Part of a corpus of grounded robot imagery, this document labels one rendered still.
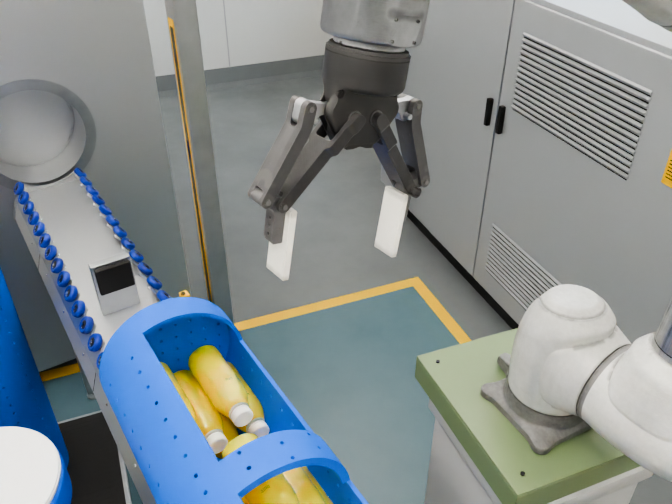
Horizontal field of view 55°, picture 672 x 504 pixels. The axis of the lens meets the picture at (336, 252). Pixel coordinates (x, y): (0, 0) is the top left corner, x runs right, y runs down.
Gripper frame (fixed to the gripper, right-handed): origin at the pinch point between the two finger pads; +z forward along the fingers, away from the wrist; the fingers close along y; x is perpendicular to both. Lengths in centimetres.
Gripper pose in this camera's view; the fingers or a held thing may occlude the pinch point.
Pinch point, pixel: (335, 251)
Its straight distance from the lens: 64.9
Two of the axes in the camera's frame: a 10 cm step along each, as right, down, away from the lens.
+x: -5.9, -4.2, 6.9
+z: -1.4, 8.9, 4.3
